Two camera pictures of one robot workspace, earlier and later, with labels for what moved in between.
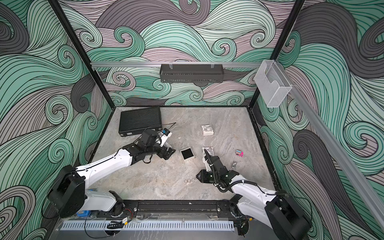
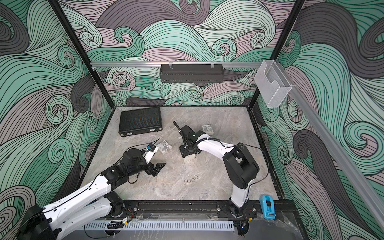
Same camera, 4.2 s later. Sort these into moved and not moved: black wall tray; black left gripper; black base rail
Moved: black left gripper
Not moved: black wall tray; black base rail
